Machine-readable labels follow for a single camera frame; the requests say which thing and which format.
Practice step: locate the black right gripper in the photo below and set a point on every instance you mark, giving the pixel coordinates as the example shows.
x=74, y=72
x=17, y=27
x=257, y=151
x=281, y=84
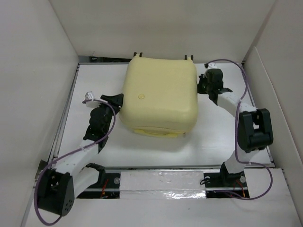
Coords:
x=201, y=77

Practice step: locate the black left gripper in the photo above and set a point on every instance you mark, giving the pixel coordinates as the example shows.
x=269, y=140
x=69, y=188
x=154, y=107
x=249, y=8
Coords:
x=115, y=102

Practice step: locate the yellow suitcase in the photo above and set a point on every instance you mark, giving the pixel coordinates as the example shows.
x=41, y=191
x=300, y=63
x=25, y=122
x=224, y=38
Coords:
x=160, y=96

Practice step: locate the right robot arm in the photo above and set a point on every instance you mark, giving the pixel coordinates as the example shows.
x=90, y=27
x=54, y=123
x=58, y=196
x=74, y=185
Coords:
x=253, y=128

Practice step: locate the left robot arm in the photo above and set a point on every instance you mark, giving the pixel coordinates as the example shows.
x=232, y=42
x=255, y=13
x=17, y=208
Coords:
x=101, y=123

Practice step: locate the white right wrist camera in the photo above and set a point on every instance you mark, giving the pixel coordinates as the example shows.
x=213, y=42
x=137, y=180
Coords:
x=210, y=65

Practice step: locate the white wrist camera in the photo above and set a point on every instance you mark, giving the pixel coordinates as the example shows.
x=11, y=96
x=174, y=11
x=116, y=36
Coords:
x=89, y=96
x=210, y=65

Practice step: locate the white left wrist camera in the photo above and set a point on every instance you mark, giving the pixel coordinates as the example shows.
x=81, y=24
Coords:
x=89, y=96

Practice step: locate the metal table rail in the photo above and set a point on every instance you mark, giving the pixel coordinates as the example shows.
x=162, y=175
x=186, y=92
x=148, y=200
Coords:
x=154, y=168

